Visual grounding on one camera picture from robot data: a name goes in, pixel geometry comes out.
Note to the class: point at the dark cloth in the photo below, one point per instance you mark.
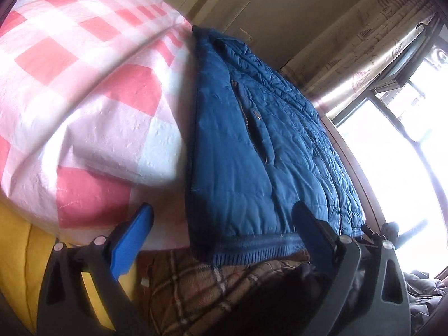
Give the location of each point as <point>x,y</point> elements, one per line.
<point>423,294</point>

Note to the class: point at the wall socket panel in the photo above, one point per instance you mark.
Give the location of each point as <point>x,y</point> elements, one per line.
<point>250,37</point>

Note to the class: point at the black cloth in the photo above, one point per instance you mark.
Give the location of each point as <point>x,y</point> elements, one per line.
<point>290,304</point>

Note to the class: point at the window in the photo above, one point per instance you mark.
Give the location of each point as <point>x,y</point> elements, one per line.
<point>402,164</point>

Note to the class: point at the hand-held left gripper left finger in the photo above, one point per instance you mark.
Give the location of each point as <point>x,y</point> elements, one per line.
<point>131,238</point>

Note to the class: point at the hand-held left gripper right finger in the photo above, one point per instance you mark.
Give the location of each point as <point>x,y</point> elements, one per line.
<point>313,234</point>

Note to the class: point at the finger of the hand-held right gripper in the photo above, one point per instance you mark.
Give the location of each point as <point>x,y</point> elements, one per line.
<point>390,230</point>

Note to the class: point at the yellow flowered bedsheet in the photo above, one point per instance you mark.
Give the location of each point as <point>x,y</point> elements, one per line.
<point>21,252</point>

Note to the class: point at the pink checked sheet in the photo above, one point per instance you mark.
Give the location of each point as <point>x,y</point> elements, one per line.
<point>87,112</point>

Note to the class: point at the blue quilted jacket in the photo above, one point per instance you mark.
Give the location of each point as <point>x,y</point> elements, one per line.
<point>238,147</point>

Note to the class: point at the brown plaid blanket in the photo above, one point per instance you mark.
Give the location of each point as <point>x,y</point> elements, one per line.
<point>210,294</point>

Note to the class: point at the printed curtain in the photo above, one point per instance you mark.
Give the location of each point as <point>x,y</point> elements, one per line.
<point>350,52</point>

